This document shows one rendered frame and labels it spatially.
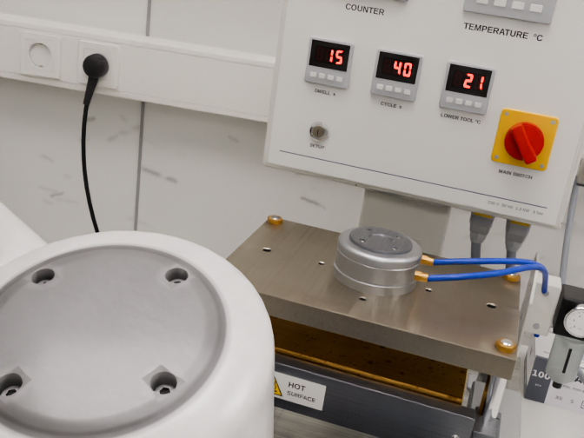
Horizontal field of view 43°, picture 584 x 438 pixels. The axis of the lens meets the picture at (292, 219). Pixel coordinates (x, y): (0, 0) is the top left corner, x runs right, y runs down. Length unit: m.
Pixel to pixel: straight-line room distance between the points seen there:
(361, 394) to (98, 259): 0.47
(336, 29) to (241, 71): 0.43
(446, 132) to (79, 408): 0.66
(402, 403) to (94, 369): 0.49
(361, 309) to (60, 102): 0.85
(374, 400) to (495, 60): 0.35
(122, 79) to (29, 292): 1.08
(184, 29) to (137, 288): 1.09
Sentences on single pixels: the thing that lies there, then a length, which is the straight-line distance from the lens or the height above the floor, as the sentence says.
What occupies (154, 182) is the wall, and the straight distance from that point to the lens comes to 1.34.
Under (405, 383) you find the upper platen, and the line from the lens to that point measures 0.66.
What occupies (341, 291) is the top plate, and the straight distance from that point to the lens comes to 0.67.
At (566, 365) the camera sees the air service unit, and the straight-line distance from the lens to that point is 0.87.
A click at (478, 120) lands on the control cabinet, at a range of 0.79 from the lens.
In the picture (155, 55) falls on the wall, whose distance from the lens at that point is 1.24.
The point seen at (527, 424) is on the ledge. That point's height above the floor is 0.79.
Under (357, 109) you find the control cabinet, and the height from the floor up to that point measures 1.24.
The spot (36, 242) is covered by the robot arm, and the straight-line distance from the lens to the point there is 0.27.
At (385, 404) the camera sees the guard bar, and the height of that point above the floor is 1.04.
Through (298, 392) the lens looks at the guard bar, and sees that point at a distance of 0.66.
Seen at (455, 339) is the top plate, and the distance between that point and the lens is 0.63.
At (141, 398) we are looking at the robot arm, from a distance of 0.17.
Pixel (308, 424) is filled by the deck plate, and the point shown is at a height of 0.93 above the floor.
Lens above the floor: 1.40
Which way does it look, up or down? 21 degrees down
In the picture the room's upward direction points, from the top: 8 degrees clockwise
